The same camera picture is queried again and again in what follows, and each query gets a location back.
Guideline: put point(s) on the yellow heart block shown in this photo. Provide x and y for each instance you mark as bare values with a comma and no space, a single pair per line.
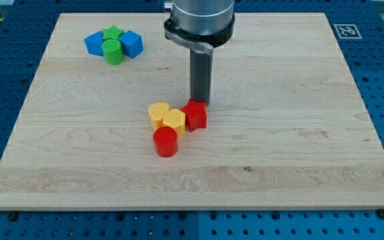
156,113

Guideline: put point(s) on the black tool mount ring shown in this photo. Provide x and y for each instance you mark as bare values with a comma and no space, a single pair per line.
201,43

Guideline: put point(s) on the white fiducial marker tag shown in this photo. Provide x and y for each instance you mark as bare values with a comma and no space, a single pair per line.
347,31

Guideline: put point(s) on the green star block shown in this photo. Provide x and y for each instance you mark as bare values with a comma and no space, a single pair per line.
112,32

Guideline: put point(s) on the red star block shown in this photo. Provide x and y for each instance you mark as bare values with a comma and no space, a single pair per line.
195,115

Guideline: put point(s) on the blue cube block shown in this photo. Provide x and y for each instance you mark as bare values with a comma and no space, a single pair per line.
93,44
131,44

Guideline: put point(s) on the green cylinder block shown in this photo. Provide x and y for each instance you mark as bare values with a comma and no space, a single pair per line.
112,52

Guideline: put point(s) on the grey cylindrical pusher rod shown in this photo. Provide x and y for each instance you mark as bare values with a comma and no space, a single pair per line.
200,76

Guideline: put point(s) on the red cylinder block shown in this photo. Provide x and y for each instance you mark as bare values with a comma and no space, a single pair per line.
165,141

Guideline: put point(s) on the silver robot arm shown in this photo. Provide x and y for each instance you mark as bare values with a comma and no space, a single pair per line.
200,26

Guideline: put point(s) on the blue cube block right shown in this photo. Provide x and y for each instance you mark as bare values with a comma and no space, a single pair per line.
131,44

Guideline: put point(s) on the wooden board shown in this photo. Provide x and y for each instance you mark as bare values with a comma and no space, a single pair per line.
287,128

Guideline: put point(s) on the yellow hexagon block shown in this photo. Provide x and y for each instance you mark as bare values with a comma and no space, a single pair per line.
175,119

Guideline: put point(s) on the blue cube block left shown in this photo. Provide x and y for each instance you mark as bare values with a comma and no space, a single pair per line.
93,44

